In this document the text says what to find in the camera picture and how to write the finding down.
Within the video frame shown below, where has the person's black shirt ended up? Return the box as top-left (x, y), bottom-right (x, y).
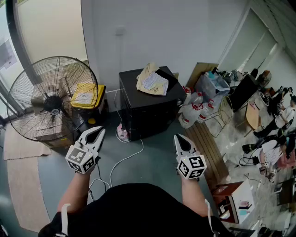
top-left (38, 182), bottom-right (234, 237)

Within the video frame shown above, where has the round wooden table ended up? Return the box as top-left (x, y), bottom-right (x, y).
top-left (235, 100), bottom-right (263, 137)

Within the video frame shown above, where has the white board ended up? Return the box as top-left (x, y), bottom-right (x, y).
top-left (228, 179), bottom-right (255, 224)

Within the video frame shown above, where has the slatted wooden floor board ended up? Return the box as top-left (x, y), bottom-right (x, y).
top-left (185, 121), bottom-right (229, 188)

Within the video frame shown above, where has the pink stool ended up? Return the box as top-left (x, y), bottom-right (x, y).
top-left (276, 152), bottom-right (296, 169)

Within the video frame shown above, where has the red-brown desk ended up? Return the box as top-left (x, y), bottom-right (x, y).
top-left (211, 181), bottom-right (245, 224)

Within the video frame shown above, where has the clear water jug red cap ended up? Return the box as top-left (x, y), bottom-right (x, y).
top-left (197, 99), bottom-right (215, 123)
top-left (178, 103), bottom-right (199, 129)
top-left (193, 91), bottom-right (204, 105)
top-left (182, 87), bottom-right (197, 106)

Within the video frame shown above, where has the clear plastic storage bin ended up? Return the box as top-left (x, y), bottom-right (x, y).
top-left (195, 71), bottom-right (231, 102)

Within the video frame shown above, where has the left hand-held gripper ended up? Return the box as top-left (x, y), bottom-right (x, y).
top-left (65, 126), bottom-right (106, 174)

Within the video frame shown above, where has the black box cabinet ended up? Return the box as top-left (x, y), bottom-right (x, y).
top-left (228, 74), bottom-right (259, 113)

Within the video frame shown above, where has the black window frame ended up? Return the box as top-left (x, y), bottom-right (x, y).
top-left (0, 0), bottom-right (40, 127)

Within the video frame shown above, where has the person's left forearm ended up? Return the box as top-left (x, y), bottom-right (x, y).
top-left (57, 166), bottom-right (97, 213)

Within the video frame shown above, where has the small standing fan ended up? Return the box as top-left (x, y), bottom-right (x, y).
top-left (258, 70), bottom-right (272, 87)

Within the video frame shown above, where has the yellow wire chair frame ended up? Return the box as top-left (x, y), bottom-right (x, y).
top-left (204, 95), bottom-right (234, 138)

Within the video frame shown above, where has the grey paper notice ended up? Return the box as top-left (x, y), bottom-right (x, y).
top-left (0, 39), bottom-right (18, 70)

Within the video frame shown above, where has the black box with yellow lid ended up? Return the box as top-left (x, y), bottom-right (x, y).
top-left (70, 82), bottom-right (109, 125)

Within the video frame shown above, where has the white drawstring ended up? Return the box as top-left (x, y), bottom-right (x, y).
top-left (60, 203), bottom-right (71, 237)
top-left (204, 199), bottom-right (219, 237)

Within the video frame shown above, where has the large black floor fan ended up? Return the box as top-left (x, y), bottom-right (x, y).
top-left (6, 56), bottom-right (99, 142)

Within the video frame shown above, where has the black flat mat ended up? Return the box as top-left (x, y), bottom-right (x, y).
top-left (154, 67), bottom-right (179, 95)

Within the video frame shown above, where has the white power cable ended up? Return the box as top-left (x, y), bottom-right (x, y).
top-left (89, 89), bottom-right (144, 201)

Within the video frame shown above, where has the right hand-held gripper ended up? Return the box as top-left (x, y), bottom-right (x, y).
top-left (173, 133), bottom-right (207, 180)

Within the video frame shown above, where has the pale yellow cloth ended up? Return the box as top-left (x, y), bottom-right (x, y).
top-left (136, 62), bottom-right (169, 96)

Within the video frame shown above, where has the white checked cloth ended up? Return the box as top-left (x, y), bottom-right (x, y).
top-left (141, 72), bottom-right (169, 96)

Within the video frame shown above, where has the brown cardboard floor sheet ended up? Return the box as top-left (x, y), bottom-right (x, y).
top-left (3, 125), bottom-right (52, 233)

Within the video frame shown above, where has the person's right forearm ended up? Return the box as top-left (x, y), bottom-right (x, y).
top-left (180, 175), bottom-right (213, 217)

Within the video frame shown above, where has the brown cardboard box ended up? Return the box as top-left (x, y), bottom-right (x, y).
top-left (34, 111), bottom-right (75, 149)
top-left (31, 63), bottom-right (78, 114)

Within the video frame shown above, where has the leaning wooden board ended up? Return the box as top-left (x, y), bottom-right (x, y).
top-left (186, 62), bottom-right (219, 88)

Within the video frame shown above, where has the black square table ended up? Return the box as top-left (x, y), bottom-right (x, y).
top-left (118, 66), bottom-right (187, 141)

